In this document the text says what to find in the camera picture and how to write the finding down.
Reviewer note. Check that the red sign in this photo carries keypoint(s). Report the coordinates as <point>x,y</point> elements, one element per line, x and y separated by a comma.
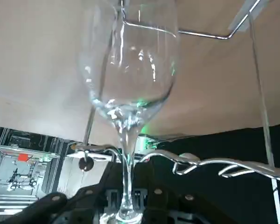
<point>23,157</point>

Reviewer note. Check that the clear glass goblet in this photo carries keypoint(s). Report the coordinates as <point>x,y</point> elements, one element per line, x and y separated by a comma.
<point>127,149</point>

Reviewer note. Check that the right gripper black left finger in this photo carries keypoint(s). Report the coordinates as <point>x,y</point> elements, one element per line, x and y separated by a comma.
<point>84,203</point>

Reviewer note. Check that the metal frame workstation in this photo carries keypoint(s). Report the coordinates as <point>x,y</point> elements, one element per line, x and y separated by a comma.
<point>4,163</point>

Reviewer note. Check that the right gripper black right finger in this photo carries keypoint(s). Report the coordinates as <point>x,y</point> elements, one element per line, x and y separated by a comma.
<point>163,200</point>

